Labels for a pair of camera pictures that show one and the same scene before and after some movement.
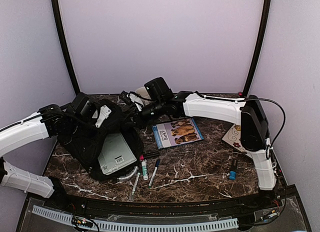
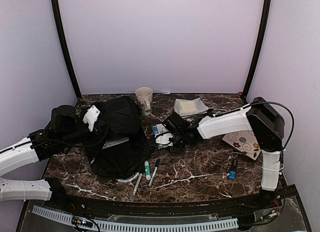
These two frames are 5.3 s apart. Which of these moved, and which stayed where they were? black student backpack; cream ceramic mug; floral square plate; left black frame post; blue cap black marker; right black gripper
Moved: black student backpack; right black gripper
Stayed: left black frame post; cream ceramic mug; floral square plate; blue cap black marker
